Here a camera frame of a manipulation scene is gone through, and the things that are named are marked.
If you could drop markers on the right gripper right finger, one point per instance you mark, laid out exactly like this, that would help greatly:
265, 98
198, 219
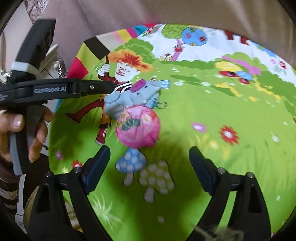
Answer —
249, 217

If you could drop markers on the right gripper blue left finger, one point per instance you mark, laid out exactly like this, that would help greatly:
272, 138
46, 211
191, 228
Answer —
49, 219

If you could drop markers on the person left hand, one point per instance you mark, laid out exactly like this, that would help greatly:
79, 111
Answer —
11, 122

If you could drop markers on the striped velvet sofa cushion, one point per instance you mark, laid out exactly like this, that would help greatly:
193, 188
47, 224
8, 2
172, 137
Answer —
29, 205

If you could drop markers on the white ornate nightstand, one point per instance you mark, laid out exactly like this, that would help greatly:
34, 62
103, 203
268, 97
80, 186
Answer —
52, 66

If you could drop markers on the blue plush pig toy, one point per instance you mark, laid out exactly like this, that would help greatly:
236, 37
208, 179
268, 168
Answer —
143, 92

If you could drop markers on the pink round cloth ball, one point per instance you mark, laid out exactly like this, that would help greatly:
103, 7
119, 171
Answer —
138, 126

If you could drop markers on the pink satin curtain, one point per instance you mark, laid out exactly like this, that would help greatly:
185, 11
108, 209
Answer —
265, 22

